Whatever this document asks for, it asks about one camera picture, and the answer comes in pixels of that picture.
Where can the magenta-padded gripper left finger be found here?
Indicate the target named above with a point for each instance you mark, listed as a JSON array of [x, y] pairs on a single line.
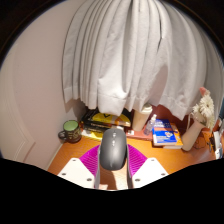
[[78, 171]]

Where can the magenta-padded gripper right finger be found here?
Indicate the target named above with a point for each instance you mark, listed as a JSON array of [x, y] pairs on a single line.
[[148, 170]]

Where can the dark grey computer mouse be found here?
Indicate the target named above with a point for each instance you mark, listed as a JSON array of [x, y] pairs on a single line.
[[113, 150]]

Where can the red book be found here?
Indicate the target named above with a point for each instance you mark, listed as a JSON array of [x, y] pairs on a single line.
[[138, 134]]

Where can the dark mug with green inside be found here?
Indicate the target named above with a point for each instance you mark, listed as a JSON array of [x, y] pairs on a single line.
[[71, 132]]

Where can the blue book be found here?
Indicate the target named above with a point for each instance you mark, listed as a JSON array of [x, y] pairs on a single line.
[[164, 131]]

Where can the clear pump bottle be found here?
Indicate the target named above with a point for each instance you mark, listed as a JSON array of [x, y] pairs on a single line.
[[149, 126]]

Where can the black book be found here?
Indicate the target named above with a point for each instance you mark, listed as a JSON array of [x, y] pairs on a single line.
[[95, 125], [91, 129]]

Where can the white ceramic vase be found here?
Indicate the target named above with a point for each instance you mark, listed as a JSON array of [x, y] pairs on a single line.
[[191, 136]]

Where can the yellow-cover book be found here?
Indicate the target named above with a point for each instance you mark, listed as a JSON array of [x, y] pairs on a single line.
[[106, 118]]

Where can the white flower bouquet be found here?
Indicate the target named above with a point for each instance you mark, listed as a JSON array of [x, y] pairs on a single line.
[[205, 108]]

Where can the white pleated curtain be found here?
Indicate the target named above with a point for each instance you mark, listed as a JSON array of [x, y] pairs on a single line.
[[133, 53]]

